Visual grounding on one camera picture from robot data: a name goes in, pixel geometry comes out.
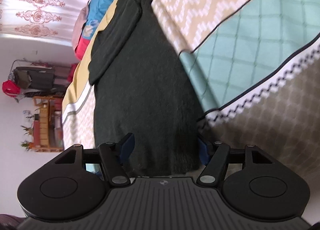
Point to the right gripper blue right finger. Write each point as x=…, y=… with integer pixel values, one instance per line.
x=214, y=157

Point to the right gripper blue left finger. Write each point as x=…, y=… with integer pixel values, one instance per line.
x=113, y=156

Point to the dark green knit sweater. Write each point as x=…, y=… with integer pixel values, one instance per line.
x=141, y=87

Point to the hanging dark clothes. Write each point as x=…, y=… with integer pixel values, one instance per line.
x=52, y=80

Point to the wooden shelf unit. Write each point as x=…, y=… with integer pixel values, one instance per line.
x=47, y=125

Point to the patterned beige yellow bed sheet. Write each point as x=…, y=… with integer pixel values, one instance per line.
x=254, y=65

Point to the pink pillow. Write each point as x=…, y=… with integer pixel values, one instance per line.
x=78, y=27

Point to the pink floral curtain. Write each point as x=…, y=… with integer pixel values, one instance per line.
x=41, y=19

